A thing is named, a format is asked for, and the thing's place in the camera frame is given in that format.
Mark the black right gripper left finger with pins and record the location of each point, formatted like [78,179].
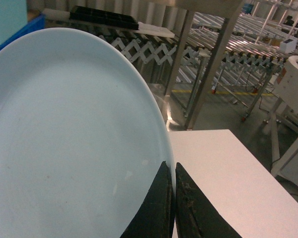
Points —
[153,219]

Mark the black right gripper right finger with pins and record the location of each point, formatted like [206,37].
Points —
[196,217]

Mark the light blue oval tray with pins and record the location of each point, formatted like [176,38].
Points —
[81,137]

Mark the black plastic tray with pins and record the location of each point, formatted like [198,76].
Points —
[92,15]

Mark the white round machine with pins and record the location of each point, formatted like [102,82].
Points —
[286,86]

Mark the expandable roller conveyor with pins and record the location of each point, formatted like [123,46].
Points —
[245,63]

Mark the white flat board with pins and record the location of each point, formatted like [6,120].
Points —
[152,30]

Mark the small white box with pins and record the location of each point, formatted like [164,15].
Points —
[288,45]

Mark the blue crate upper right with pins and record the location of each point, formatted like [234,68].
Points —
[36,24]

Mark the stainless steel table frame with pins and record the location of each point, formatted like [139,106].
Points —
[229,10]

